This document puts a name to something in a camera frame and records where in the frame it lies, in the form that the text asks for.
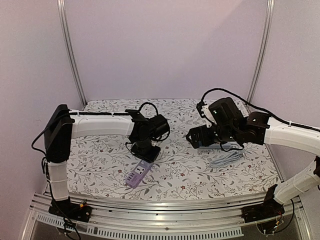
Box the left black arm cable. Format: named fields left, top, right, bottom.
left=138, top=101, right=160, bottom=118

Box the left aluminium frame post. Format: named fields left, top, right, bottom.
left=56, top=0, right=87, bottom=107

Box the floral table mat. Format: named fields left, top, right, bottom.
left=67, top=99, right=280, bottom=202

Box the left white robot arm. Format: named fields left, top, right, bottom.
left=43, top=104, right=166, bottom=217

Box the grey power strip cable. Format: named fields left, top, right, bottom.
left=208, top=148, right=247, bottom=169

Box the purple power strip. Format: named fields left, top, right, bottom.
left=125, top=160, right=153, bottom=189

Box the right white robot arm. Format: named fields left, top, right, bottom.
left=186, top=111, right=320, bottom=218

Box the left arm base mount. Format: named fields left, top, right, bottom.
left=48, top=197, right=93, bottom=223

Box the aluminium front rail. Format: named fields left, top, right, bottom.
left=19, top=191, right=313, bottom=240

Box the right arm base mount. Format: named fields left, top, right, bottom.
left=241, top=184, right=285, bottom=223

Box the right aluminium frame post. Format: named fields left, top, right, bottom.
left=246, top=0, right=275, bottom=103

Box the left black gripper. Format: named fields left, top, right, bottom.
left=131, top=137, right=162, bottom=165

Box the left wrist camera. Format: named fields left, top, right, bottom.
left=149, top=114, right=170, bottom=138

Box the aluminium frame post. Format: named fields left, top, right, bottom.
left=56, top=0, right=87, bottom=107
left=246, top=0, right=275, bottom=103

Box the grey power strip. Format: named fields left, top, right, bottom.
left=199, top=142, right=237, bottom=150

